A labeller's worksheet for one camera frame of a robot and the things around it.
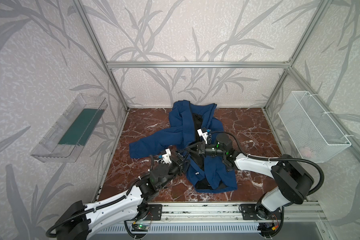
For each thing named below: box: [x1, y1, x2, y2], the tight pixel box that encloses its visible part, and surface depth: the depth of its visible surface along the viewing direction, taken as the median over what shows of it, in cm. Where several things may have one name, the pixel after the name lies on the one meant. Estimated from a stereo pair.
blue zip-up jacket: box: [129, 100, 237, 193], surface depth 95 cm
